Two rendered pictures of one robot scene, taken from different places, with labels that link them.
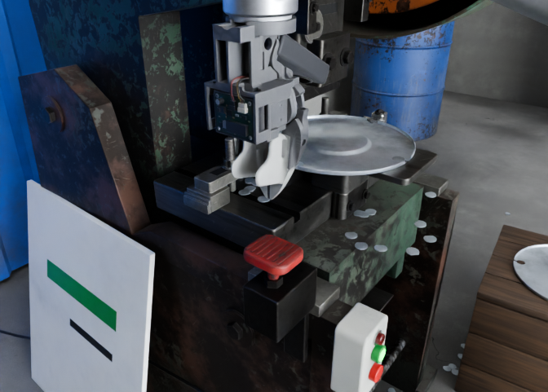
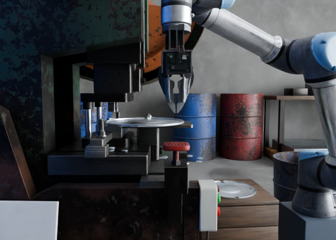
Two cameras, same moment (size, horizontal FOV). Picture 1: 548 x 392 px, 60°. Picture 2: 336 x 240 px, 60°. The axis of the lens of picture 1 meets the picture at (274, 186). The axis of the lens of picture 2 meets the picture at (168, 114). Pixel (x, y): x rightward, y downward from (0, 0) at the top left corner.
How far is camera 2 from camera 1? 53 cm
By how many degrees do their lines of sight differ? 43
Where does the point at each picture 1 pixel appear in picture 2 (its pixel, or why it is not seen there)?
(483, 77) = not seen: hidden behind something
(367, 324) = (210, 182)
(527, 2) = (241, 36)
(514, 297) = not seen: hidden behind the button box
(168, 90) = (48, 101)
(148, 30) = (43, 64)
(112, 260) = (11, 225)
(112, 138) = (12, 132)
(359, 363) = (215, 201)
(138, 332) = not seen: outside the picture
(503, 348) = (218, 230)
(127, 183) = (23, 163)
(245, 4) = (181, 17)
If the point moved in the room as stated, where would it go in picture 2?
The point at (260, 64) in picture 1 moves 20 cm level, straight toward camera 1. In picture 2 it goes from (181, 44) to (252, 30)
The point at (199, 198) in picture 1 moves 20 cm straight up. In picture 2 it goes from (97, 149) to (96, 80)
